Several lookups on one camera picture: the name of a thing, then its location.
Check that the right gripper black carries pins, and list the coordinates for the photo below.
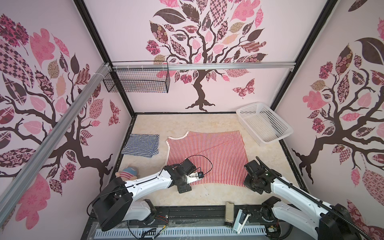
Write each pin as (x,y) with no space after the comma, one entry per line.
(245,181)

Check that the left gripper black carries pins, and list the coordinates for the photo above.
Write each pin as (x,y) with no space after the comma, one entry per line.
(184,189)

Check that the blue white striped tank top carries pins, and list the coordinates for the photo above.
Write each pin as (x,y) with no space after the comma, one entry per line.
(142,145)

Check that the red white striped tank top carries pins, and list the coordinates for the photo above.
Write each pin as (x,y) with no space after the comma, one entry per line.
(220,156)

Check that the white plastic laundry basket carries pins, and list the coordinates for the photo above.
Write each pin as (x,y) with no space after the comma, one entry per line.
(263,124)

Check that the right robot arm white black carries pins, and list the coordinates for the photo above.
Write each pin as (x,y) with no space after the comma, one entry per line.
(319,219)

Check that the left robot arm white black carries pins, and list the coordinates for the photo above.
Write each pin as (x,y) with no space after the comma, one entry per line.
(120,201)

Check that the white black handheld device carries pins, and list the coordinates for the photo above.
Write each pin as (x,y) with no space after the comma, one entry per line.
(240,221)

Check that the small beige rectangular block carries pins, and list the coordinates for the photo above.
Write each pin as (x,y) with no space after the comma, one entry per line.
(229,214)

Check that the plush doll head toy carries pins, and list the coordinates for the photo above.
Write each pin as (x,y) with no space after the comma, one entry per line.
(127,174)

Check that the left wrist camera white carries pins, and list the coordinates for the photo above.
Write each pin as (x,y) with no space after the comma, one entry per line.
(194,177)

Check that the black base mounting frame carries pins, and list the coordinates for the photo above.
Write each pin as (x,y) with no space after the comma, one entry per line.
(199,216)

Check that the white slotted cable duct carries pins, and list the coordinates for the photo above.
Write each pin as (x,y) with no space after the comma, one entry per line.
(177,232)

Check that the black wire mesh basket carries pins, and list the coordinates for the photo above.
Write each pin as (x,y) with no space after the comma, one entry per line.
(138,77)

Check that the aluminium rail back horizontal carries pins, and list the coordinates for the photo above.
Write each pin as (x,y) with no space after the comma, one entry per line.
(211,66)

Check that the aluminium rail left diagonal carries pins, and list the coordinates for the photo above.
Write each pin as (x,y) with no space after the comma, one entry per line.
(23,180)

